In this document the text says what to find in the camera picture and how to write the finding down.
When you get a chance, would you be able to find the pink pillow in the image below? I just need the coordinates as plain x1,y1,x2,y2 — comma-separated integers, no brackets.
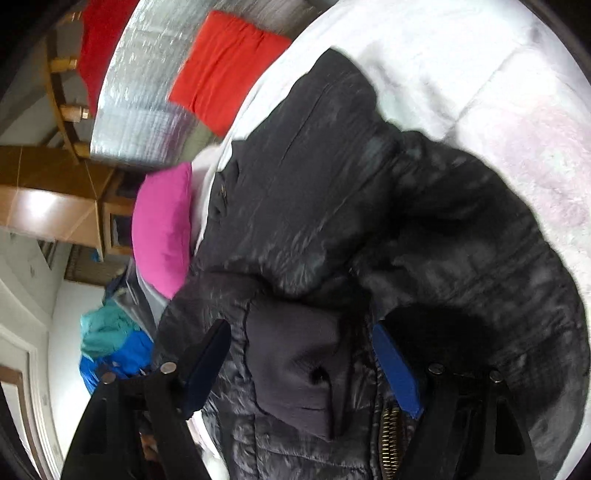
131,161,194,300

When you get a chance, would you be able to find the orange-red pillow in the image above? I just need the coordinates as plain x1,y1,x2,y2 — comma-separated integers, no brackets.
168,11,293,138

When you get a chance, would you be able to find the white fluffy blanket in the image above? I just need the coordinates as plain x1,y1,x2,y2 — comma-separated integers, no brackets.
185,0,591,296

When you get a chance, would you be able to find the white pillow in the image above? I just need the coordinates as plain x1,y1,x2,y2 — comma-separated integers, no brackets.
187,143,222,259

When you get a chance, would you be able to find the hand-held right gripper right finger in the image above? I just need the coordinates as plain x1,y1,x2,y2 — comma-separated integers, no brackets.
372,322,541,480

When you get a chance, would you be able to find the wooden cabinet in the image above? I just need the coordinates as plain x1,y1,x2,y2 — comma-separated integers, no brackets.
0,145,139,264

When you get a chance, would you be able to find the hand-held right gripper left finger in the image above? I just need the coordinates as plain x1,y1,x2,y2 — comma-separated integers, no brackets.
60,318,232,480

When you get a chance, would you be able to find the silver foil insulation mat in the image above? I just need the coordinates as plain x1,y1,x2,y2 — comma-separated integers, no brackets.
90,0,324,168

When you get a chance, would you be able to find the grey garment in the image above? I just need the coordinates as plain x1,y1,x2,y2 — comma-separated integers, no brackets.
104,258,169,337

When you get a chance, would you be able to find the wooden bed headboard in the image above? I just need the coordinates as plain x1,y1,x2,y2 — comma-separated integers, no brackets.
44,11,93,163

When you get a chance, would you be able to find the black puffer jacket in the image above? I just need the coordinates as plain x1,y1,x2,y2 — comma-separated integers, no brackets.
147,47,591,480

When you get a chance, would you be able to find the red cloth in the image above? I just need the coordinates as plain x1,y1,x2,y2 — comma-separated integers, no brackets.
76,0,144,116

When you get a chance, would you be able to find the blue jacket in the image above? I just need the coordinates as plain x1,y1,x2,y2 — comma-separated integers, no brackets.
78,330,155,395

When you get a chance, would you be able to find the teal garment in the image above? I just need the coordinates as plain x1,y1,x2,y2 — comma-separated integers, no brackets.
81,295,141,361

